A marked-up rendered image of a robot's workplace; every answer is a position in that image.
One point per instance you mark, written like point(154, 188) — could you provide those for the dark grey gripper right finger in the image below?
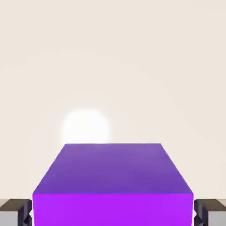
point(203, 214)

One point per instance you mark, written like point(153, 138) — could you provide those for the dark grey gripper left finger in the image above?
point(23, 214)

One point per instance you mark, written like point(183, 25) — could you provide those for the small purple cube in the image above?
point(113, 176)

